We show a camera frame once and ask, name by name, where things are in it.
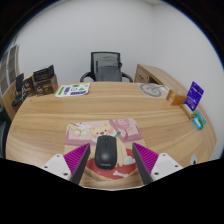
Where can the wooden glass-door bookcase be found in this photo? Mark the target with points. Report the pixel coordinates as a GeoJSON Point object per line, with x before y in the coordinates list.
{"type": "Point", "coordinates": [9, 71]}

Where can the dark brown cardboard box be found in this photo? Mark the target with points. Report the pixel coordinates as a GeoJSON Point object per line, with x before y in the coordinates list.
{"type": "Point", "coordinates": [45, 81]}

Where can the black computer mouse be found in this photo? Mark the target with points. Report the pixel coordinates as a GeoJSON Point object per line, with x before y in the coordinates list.
{"type": "Point", "coordinates": [106, 152]}

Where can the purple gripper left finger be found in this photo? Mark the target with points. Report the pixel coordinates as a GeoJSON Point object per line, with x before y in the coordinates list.
{"type": "Point", "coordinates": [69, 166]}

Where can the white green printed sheet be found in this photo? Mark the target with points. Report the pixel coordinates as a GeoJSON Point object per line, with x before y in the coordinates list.
{"type": "Point", "coordinates": [76, 89]}

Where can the black visitor chair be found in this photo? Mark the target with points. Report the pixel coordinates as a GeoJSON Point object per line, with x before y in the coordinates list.
{"type": "Point", "coordinates": [20, 89]}

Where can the small brown cardboard box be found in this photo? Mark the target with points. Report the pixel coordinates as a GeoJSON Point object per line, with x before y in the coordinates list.
{"type": "Point", "coordinates": [29, 86]}

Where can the green blue small box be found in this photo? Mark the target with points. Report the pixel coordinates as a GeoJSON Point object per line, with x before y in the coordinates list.
{"type": "Point", "coordinates": [198, 120]}

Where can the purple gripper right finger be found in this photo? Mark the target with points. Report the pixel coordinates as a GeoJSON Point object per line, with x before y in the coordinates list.
{"type": "Point", "coordinates": [153, 166]}

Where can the white desk cable grommet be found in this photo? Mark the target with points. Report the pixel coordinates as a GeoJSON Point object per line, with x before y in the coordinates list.
{"type": "Point", "coordinates": [193, 159]}

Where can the black mesh office chair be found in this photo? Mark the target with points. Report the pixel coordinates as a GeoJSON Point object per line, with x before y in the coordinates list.
{"type": "Point", "coordinates": [94, 57]}

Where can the grey backpack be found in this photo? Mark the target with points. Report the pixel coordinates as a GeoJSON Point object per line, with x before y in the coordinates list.
{"type": "Point", "coordinates": [107, 69]}

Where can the orange cardboard box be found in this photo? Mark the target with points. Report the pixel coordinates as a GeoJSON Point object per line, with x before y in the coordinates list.
{"type": "Point", "coordinates": [175, 97]}

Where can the wooden side cabinet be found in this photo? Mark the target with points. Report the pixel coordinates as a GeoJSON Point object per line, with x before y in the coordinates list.
{"type": "Point", "coordinates": [150, 74]}

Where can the black leather sofa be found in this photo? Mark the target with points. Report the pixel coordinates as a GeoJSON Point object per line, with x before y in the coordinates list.
{"type": "Point", "coordinates": [4, 127]}

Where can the purple standing card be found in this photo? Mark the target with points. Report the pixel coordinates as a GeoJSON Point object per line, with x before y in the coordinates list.
{"type": "Point", "coordinates": [194, 96]}

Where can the dog cartoon mouse pad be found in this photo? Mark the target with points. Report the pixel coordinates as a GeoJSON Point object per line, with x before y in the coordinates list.
{"type": "Point", "coordinates": [126, 131]}

